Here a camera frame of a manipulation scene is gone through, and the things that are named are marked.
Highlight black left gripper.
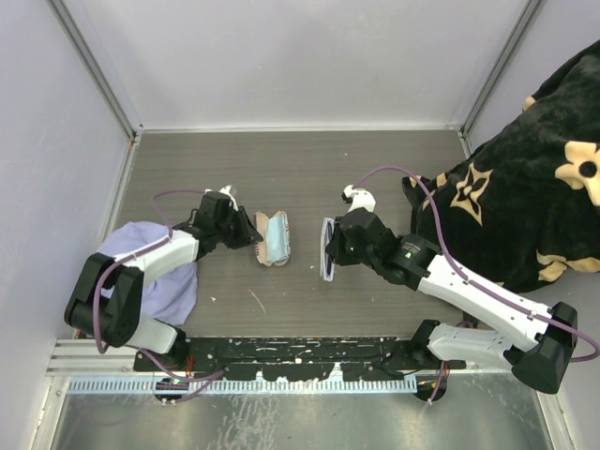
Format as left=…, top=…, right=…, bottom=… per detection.
left=215, top=206, right=263, bottom=250

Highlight white rectangular sunglasses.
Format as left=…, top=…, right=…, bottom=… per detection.
left=317, top=217, right=338, bottom=283

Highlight light blue cleaning cloth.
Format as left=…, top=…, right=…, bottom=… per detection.
left=265, top=213, right=291, bottom=264

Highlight flag print glasses case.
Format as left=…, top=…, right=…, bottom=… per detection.
left=254, top=211, right=291, bottom=267

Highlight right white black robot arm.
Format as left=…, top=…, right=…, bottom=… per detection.
left=325, top=207, right=578, bottom=394

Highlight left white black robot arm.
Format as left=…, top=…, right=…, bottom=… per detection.
left=64, top=185, right=262, bottom=371

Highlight lavender crumpled cloth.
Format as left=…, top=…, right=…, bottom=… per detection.
left=97, top=221, right=198, bottom=326

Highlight black floral plush blanket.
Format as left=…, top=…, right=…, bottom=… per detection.
left=401, top=44, right=599, bottom=293

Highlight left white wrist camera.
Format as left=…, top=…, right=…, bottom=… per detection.
left=217, top=185, right=239, bottom=211

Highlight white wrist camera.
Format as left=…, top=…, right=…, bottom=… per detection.
left=217, top=185, right=239, bottom=211
left=341, top=185, right=376, bottom=213

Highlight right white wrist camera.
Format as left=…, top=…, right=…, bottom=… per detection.
left=341, top=185, right=376, bottom=213

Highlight black paint-splattered base plate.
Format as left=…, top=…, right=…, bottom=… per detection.
left=134, top=337, right=441, bottom=382

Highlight slotted white cable duct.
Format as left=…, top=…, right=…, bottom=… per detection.
left=66, top=375, right=418, bottom=397

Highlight aluminium front rail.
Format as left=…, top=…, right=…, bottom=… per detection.
left=48, top=329, right=528, bottom=377

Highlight left aluminium frame post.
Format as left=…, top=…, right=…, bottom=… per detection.
left=50, top=0, right=143, bottom=138

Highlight aluminium frame post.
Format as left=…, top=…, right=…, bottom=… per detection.
left=50, top=0, right=143, bottom=138
left=458, top=0, right=546, bottom=140

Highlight right aluminium frame post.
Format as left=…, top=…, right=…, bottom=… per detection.
left=458, top=0, right=546, bottom=140

